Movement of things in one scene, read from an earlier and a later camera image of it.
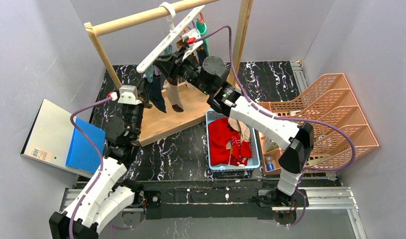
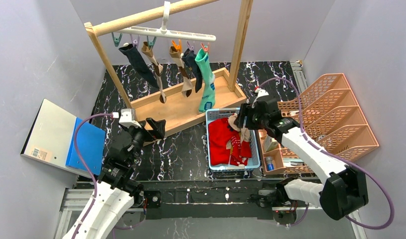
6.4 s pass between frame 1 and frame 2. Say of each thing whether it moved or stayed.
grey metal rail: stayed
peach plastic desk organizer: stayed
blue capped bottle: stayed
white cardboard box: stayed
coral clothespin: moved
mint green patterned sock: moved
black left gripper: moved
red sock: stayed
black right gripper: moved
